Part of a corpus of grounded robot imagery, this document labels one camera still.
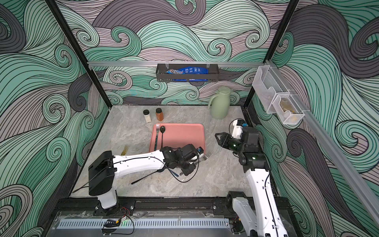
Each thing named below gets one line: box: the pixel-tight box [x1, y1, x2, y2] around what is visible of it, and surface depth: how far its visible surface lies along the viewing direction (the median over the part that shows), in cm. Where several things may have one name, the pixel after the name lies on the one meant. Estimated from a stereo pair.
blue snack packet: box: [165, 66, 209, 75], surface depth 94 cm
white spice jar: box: [143, 109, 152, 123], surface depth 106 cm
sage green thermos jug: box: [207, 85, 231, 120], surface depth 102 cm
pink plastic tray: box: [149, 123, 206, 153], surface depth 104 cm
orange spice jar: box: [155, 107, 164, 122], surface depth 107 cm
